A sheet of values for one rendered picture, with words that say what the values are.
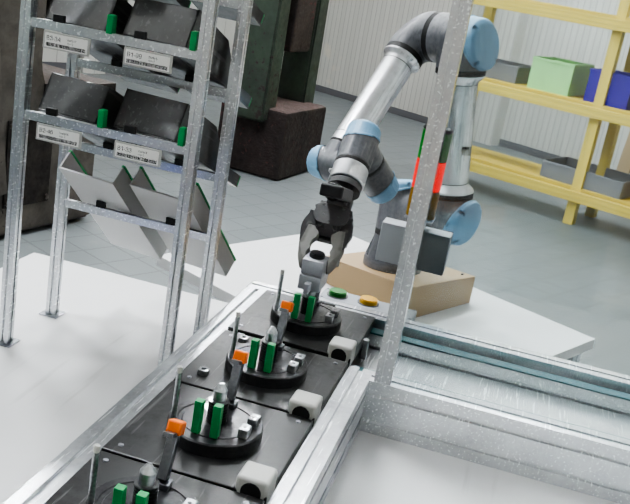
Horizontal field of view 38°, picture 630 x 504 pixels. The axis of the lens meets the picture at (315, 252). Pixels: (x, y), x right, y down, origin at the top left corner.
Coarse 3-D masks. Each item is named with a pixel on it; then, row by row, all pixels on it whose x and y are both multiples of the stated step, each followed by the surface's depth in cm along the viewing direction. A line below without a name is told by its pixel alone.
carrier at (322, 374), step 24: (240, 312) 152; (216, 360) 157; (264, 360) 155; (288, 360) 157; (312, 360) 163; (336, 360) 165; (192, 384) 147; (216, 384) 148; (240, 384) 150; (264, 384) 150; (288, 384) 151; (312, 384) 154; (336, 384) 157; (288, 408) 144; (312, 408) 143
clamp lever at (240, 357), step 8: (240, 352) 137; (232, 360) 136; (240, 360) 137; (232, 368) 138; (240, 368) 137; (232, 376) 137; (240, 376) 138; (232, 384) 137; (232, 392) 137; (232, 400) 137
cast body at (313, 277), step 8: (312, 256) 175; (320, 256) 175; (304, 264) 175; (312, 264) 174; (320, 264) 174; (304, 272) 175; (312, 272) 175; (320, 272) 174; (304, 280) 175; (312, 280) 174; (320, 280) 174; (304, 288) 173; (312, 288) 175; (320, 288) 176
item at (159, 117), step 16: (128, 96) 163; (144, 96) 162; (128, 112) 162; (144, 112) 161; (160, 112) 160; (176, 112) 159; (144, 128) 161; (160, 128) 160; (176, 128) 159; (208, 128) 167; (208, 144) 169; (208, 160) 171; (240, 176) 184
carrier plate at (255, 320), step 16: (256, 304) 185; (272, 304) 186; (240, 320) 175; (256, 320) 177; (352, 320) 185; (368, 320) 187; (256, 336) 171; (288, 336) 172; (304, 336) 173; (320, 336) 174; (352, 336) 177; (320, 352) 168
